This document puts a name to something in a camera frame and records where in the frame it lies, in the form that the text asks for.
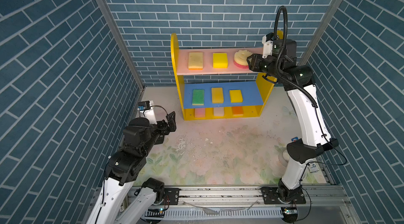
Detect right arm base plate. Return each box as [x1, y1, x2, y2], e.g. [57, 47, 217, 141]
[260, 187, 306, 205]

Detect toothpaste box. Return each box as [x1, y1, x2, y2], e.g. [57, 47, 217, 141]
[308, 161, 320, 173]

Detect aluminium front rail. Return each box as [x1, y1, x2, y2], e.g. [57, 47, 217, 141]
[85, 184, 357, 224]

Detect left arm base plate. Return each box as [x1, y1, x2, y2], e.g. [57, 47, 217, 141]
[154, 188, 180, 206]

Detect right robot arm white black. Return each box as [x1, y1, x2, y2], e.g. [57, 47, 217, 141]
[247, 6, 338, 204]

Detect beige pale pink sponge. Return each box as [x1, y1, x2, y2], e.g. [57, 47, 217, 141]
[213, 107, 225, 118]

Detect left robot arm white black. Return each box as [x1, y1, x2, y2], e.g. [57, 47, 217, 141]
[87, 101, 177, 224]

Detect yellow sponge rectangle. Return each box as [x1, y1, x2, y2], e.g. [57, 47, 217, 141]
[211, 87, 224, 104]

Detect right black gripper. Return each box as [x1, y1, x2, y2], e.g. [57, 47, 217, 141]
[247, 53, 282, 81]

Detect smiley face round sponge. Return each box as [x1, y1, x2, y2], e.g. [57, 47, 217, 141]
[234, 50, 252, 69]

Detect yellow shelf pink blue boards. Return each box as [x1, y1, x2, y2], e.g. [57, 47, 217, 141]
[170, 33, 276, 121]

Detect orange sponge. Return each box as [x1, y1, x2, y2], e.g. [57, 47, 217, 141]
[231, 106, 244, 117]

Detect green sponge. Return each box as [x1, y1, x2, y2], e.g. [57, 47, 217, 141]
[191, 89, 205, 106]

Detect bright yellow sponge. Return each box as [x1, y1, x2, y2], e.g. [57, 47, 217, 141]
[229, 89, 243, 103]
[213, 53, 228, 69]

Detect pale yellow tan sponge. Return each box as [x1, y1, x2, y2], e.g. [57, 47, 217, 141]
[188, 52, 204, 70]

